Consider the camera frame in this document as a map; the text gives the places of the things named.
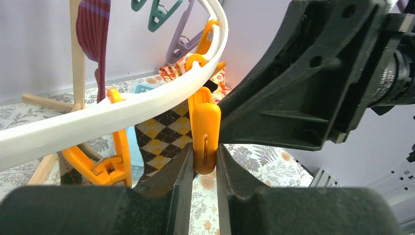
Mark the light blue plastic basket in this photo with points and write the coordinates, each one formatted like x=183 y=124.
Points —
x=137 y=163

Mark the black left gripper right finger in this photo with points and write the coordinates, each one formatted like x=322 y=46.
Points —
x=247 y=206

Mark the white plastic clip hanger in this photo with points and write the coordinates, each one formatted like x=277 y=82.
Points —
x=24 y=143

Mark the floral orange cloth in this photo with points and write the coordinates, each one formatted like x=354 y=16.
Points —
x=216 y=83

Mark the maroon purple sock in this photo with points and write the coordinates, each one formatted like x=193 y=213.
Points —
x=92 y=26

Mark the floral patterned table mat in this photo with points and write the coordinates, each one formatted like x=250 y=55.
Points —
x=160 y=205

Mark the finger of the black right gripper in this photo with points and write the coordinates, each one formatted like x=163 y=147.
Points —
x=314 y=81

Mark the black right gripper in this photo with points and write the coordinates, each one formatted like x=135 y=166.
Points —
x=388 y=78

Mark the purple clothespin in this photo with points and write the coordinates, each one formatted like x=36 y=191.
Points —
x=180 y=44

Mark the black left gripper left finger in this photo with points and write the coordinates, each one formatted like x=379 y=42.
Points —
x=159 y=205

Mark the orange clothespin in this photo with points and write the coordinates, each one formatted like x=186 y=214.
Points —
x=205 y=118
x=202 y=47
x=97 y=162

